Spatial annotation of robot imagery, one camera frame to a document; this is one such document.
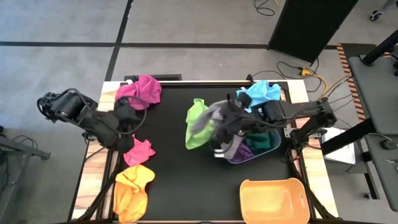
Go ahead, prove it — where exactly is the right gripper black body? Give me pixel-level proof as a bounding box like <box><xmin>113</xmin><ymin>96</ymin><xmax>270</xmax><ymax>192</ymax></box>
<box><xmin>217</xmin><ymin>107</ymin><xmax>265</xmax><ymax>144</ymax></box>

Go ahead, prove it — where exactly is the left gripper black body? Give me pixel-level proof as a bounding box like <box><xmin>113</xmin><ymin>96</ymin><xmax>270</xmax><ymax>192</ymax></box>
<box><xmin>113</xmin><ymin>98</ymin><xmax>141</xmax><ymax>126</ymax></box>

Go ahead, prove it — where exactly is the dark green towel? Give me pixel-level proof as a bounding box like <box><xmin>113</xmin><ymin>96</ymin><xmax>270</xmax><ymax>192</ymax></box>
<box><xmin>244</xmin><ymin>132</ymin><xmax>272</xmax><ymax>156</ymax></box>

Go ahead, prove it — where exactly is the magenta towel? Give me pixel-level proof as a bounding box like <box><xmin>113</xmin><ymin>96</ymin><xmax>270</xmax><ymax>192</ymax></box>
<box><xmin>115</xmin><ymin>74</ymin><xmax>163</xmax><ymax>111</ymax></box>

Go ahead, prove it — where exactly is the grey towel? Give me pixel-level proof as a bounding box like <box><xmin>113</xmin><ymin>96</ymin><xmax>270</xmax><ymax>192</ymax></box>
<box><xmin>198</xmin><ymin>100</ymin><xmax>246</xmax><ymax>160</ymax></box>

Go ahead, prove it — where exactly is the purple towel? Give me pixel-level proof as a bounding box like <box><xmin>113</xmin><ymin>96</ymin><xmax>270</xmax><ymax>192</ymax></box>
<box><xmin>230</xmin><ymin>142</ymin><xmax>256</xmax><ymax>164</ymax></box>

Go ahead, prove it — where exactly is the lime green towel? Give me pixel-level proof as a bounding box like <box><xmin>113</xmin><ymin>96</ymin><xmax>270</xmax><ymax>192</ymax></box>
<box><xmin>185</xmin><ymin>98</ymin><xmax>218</xmax><ymax>151</ymax></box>

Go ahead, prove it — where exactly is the orange yellow towel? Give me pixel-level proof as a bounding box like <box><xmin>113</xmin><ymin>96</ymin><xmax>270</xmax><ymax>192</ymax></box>
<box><xmin>113</xmin><ymin>164</ymin><xmax>156</xmax><ymax>223</ymax></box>

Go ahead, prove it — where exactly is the blue plastic basket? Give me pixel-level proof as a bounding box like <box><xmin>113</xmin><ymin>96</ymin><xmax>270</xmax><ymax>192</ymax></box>
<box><xmin>208</xmin><ymin>124</ymin><xmax>282</xmax><ymax>166</ymax></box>

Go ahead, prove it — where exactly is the orange plastic basket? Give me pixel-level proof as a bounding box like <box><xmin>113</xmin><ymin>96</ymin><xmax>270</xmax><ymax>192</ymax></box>
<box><xmin>239</xmin><ymin>177</ymin><xmax>311</xmax><ymax>224</ymax></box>

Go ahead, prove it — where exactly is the light blue towel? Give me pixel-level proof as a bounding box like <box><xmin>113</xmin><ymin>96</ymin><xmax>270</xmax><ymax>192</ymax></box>
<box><xmin>235</xmin><ymin>80</ymin><xmax>282</xmax><ymax>113</ymax></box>

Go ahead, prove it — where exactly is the pink towel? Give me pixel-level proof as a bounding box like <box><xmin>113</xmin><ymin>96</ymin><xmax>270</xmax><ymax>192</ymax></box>
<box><xmin>123</xmin><ymin>134</ymin><xmax>157</xmax><ymax>167</ymax></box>

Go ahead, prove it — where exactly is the flat black bar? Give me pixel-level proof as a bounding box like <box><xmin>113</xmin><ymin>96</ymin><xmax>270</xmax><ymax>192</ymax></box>
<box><xmin>123</xmin><ymin>73</ymin><xmax>183</xmax><ymax>82</ymax></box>

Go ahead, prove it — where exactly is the wooden table side board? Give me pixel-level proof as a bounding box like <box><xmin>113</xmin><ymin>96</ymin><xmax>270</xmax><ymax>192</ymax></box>
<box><xmin>70</xmin><ymin>81</ymin><xmax>121</xmax><ymax>221</ymax></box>
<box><xmin>279</xmin><ymin>80</ymin><xmax>340</xmax><ymax>218</ymax></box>

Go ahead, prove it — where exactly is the white box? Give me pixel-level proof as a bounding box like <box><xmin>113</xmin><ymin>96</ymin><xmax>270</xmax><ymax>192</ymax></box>
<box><xmin>322</xmin><ymin>126</ymin><xmax>358</xmax><ymax>166</ymax></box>

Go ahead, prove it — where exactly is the thick black bar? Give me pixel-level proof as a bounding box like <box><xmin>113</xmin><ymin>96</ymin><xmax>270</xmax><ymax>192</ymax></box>
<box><xmin>320</xmin><ymin>117</ymin><xmax>379</xmax><ymax>156</ymax></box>

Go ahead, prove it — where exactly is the grey metal stand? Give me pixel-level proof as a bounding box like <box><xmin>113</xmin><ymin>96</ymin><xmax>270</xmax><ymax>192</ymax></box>
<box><xmin>0</xmin><ymin>124</ymin><xmax>52</xmax><ymax>224</ymax></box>

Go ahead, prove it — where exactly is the black cabinet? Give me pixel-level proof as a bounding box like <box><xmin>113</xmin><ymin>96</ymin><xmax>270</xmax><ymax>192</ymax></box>
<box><xmin>267</xmin><ymin>0</ymin><xmax>361</xmax><ymax>65</ymax></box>

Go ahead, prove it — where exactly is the orange black striped strip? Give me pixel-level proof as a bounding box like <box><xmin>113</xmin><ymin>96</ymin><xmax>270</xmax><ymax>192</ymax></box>
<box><xmin>336</xmin><ymin>42</ymin><xmax>368</xmax><ymax>123</ymax></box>

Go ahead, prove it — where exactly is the grey work table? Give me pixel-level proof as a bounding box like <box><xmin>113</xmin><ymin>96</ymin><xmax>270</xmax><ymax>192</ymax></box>
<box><xmin>347</xmin><ymin>55</ymin><xmax>398</xmax><ymax>213</ymax></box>

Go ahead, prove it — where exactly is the black computer mouse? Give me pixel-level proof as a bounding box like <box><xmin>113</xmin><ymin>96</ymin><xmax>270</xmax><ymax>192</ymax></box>
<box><xmin>381</xmin><ymin>139</ymin><xmax>398</xmax><ymax>151</ymax></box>

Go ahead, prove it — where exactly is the black angled pole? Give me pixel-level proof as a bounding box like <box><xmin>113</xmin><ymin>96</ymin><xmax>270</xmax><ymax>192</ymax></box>
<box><xmin>360</xmin><ymin>29</ymin><xmax>398</xmax><ymax>67</ymax></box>

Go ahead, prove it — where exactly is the chair caster wheel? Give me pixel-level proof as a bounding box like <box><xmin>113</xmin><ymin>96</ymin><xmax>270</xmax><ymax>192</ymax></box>
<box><xmin>369</xmin><ymin>9</ymin><xmax>384</xmax><ymax>22</ymax></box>

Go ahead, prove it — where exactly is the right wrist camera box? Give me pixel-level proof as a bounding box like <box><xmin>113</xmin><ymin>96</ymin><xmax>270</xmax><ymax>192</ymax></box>
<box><xmin>238</xmin><ymin>91</ymin><xmax>254</xmax><ymax>107</ymax></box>

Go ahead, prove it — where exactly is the black table edge rail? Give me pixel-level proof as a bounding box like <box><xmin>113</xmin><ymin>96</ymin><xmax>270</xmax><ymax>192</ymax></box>
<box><xmin>119</xmin><ymin>79</ymin><xmax>292</xmax><ymax>88</ymax></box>

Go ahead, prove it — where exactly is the black table frame brace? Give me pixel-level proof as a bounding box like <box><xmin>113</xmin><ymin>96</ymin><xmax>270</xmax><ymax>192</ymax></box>
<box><xmin>290</xmin><ymin>167</ymin><xmax>332</xmax><ymax>220</ymax></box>
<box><xmin>76</xmin><ymin>152</ymin><xmax>124</xmax><ymax>222</ymax></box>

